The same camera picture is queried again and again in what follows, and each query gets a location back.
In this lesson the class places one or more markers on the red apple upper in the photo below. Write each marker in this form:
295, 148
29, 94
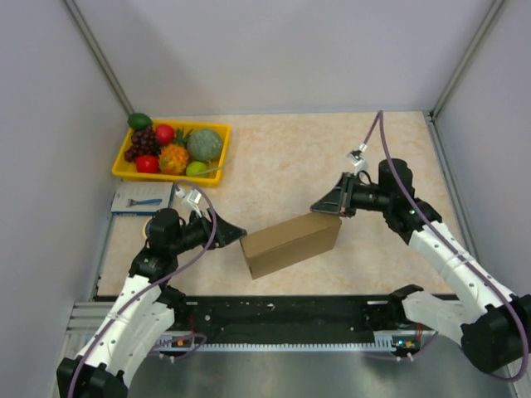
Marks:
165, 134

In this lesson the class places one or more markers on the red apple lower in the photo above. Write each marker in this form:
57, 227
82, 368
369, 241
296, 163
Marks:
147, 164

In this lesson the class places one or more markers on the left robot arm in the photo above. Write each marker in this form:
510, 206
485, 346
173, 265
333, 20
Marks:
145, 308

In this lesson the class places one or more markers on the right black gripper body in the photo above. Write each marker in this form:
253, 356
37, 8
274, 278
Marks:
363, 196

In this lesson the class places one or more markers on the green melon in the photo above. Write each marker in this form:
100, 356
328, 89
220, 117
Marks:
204, 145

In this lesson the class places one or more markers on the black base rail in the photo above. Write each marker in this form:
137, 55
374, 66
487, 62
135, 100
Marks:
287, 319

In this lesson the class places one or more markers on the green avocado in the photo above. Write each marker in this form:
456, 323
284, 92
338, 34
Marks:
139, 121

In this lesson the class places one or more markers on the blue tape roll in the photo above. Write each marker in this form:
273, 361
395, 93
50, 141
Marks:
145, 228

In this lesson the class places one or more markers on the dark red grape bunch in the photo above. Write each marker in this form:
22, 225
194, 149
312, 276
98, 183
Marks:
143, 143

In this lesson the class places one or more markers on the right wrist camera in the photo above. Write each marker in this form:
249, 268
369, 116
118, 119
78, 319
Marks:
356, 157

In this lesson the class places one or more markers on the razor blister pack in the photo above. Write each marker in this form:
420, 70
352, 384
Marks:
141, 198

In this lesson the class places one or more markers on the yellow plastic tray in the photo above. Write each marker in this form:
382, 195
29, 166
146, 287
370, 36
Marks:
127, 171

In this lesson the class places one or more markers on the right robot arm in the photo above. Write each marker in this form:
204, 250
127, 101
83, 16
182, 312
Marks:
490, 323

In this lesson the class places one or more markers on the brown cardboard box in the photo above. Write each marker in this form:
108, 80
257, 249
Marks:
289, 242

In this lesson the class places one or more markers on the red apple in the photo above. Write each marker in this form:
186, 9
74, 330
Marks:
165, 134
147, 164

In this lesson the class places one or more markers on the grey cable duct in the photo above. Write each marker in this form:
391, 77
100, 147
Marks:
174, 343

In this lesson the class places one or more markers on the orange pineapple toy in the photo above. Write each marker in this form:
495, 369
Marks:
175, 157

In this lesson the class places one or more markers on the green lime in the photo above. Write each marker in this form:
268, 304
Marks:
197, 169

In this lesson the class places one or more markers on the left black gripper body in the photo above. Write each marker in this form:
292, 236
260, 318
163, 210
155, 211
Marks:
200, 230

